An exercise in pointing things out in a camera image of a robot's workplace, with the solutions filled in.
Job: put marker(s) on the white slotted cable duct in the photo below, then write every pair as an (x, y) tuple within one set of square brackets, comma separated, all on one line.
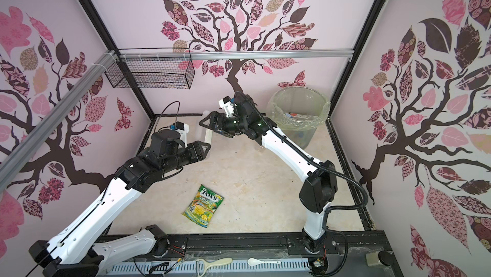
[(194, 268)]

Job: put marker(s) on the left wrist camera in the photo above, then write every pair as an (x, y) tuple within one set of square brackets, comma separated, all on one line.
[(182, 129)]

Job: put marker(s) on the clear capless bottle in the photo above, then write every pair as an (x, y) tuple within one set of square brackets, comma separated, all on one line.
[(208, 133)]

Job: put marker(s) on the Fox's candy bag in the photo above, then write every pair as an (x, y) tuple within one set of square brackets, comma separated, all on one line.
[(203, 207)]

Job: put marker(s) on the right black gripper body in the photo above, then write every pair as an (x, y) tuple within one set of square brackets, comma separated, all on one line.
[(230, 127)]

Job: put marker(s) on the black wire wall basket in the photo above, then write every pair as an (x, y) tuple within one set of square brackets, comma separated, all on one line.
[(161, 68)]

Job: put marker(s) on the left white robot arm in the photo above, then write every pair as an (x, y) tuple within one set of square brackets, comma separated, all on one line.
[(75, 250)]

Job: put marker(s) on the blue cap Fiji bottle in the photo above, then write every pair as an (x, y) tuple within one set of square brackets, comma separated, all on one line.
[(298, 117)]

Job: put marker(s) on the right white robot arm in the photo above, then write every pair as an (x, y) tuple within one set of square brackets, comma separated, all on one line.
[(319, 187)]

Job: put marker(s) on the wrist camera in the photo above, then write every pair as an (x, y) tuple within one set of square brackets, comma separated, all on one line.
[(182, 129), (229, 107)]

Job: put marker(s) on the aluminium wall rail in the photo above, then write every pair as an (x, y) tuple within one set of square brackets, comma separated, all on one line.
[(240, 55)]

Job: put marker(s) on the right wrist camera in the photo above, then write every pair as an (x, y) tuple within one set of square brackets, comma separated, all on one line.
[(229, 107)]

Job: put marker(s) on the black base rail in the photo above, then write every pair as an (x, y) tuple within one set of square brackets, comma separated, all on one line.
[(282, 244)]

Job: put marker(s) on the green lined trash bin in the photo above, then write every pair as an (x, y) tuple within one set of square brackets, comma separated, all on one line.
[(301, 100)]

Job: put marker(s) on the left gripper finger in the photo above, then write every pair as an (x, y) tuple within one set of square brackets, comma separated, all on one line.
[(197, 156), (204, 147)]

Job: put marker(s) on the cream plastic peeler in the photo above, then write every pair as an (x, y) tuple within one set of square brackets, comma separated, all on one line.
[(213, 263)]

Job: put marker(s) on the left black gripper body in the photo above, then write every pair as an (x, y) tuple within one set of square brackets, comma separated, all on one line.
[(185, 155)]

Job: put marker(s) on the white plastic spoon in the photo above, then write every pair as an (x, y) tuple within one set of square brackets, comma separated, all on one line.
[(255, 262)]

